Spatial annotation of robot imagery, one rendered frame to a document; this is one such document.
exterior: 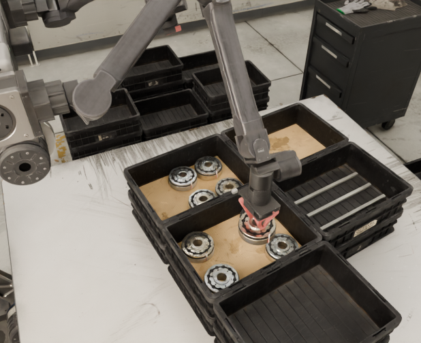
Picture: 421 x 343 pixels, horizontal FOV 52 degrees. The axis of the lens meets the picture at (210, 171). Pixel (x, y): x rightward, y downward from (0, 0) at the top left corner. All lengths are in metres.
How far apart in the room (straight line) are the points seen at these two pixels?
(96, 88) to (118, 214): 0.86
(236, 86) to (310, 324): 0.69
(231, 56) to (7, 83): 0.48
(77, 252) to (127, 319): 0.33
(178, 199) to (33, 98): 0.76
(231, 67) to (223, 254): 0.62
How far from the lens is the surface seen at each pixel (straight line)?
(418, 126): 3.57
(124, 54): 0.98
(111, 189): 1.82
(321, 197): 1.61
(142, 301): 1.48
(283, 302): 1.33
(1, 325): 2.13
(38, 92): 0.95
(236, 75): 1.04
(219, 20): 1.05
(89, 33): 4.31
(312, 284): 1.38
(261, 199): 1.09
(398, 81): 3.13
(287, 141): 1.82
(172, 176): 1.60
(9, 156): 1.30
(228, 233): 1.45
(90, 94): 0.94
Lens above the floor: 1.97
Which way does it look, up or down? 43 degrees down
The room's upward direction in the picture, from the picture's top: straight up
